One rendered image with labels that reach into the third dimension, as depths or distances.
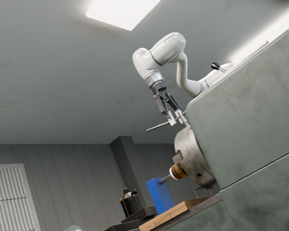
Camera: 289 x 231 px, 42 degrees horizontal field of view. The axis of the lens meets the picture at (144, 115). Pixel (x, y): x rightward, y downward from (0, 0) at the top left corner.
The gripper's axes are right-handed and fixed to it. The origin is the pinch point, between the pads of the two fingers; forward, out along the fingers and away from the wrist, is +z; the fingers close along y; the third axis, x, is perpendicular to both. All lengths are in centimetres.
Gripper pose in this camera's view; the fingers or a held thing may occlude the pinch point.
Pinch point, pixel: (176, 118)
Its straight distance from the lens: 186.2
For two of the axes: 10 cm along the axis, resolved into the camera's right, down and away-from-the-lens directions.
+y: -6.3, 1.1, -7.7
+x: 6.2, -5.2, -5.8
